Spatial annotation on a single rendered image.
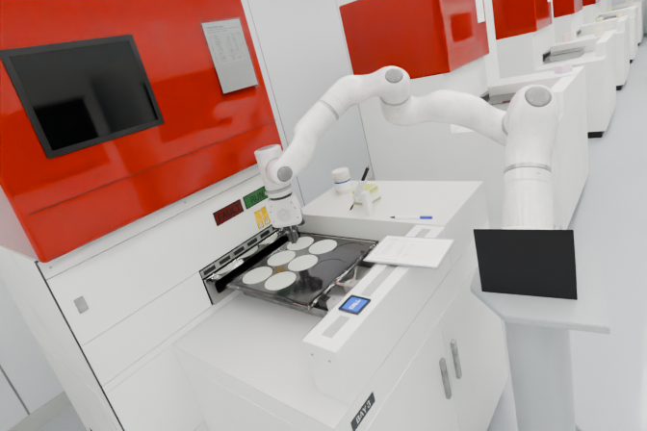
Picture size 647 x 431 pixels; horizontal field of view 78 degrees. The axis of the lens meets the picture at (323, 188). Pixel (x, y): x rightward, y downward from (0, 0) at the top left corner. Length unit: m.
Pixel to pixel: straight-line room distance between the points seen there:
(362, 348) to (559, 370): 0.60
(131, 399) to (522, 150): 1.27
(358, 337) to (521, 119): 0.71
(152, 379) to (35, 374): 1.57
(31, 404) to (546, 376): 2.54
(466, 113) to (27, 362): 2.52
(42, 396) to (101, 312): 1.73
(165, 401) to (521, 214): 1.14
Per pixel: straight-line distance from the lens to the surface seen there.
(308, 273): 1.26
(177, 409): 1.46
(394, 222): 1.31
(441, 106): 1.27
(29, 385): 2.89
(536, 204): 1.15
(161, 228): 1.27
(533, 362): 1.30
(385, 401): 1.07
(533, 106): 1.21
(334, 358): 0.87
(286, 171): 1.18
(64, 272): 1.19
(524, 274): 1.14
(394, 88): 1.23
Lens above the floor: 1.50
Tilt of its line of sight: 18 degrees down
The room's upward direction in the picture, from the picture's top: 15 degrees counter-clockwise
